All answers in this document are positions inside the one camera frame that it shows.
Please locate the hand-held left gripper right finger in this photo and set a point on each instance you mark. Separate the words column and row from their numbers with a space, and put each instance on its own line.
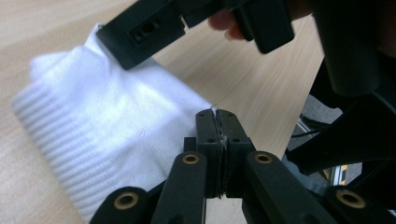
column 235, row 161

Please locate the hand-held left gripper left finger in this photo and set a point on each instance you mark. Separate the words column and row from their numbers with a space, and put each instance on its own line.
column 211, row 155

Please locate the white sock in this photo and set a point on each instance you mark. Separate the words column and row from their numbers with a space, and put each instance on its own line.
column 109, row 124

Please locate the aluminium floor rail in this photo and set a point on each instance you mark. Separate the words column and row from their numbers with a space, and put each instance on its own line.
column 337, row 175

